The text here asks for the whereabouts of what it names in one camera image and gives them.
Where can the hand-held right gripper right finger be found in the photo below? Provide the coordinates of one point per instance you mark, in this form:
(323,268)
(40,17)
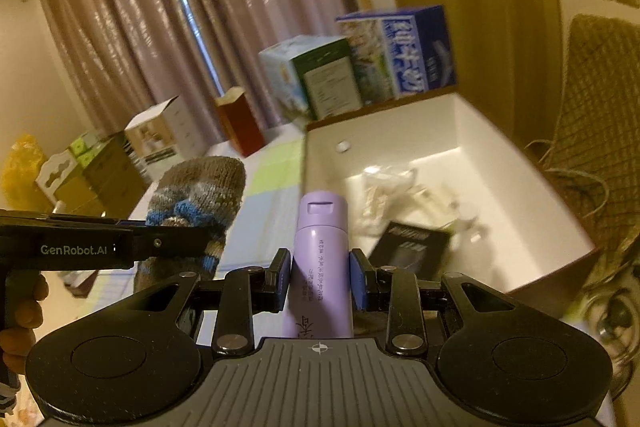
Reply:
(357,281)

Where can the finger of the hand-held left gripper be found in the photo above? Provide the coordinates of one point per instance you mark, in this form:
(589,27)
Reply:
(100,221)
(175,243)

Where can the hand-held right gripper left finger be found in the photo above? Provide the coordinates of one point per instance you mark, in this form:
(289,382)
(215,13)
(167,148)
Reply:
(282,279)

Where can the purple bottle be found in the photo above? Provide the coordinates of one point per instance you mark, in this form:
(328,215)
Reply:
(320,257)

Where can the striped knitted sock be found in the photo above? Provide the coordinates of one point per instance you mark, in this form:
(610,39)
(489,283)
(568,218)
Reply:
(200,187)

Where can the bag of cotton swabs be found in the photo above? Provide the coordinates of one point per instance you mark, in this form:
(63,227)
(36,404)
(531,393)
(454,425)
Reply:
(385,197)

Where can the white storage box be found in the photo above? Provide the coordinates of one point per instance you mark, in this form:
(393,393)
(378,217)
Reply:
(475,132)

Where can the person's left hand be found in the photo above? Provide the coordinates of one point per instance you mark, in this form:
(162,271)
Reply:
(25,327)

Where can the brown cardboard box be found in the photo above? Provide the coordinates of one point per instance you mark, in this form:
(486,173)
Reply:
(117,177)

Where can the white cutout cardboard box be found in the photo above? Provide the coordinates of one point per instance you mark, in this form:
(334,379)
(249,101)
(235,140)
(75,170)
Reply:
(60,182)

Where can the black product box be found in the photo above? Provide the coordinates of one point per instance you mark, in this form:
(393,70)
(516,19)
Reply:
(410,247)

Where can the small green white box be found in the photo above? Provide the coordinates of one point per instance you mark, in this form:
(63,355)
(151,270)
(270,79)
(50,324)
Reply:
(82,147)

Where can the yellow bag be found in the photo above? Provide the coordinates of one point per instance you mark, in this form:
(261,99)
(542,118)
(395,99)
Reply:
(20,172)

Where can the white open carton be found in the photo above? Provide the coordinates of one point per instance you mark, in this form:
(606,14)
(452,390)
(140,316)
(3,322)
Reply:
(160,132)

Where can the brown red carton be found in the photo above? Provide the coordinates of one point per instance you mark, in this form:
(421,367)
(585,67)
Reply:
(240,122)

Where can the green white carton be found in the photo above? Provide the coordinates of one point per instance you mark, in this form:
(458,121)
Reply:
(320,77)

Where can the pink curtain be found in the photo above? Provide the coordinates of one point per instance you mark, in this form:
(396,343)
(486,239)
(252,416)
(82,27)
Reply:
(150,7)

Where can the blue milk carton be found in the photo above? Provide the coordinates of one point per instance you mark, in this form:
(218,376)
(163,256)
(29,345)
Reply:
(410,52)

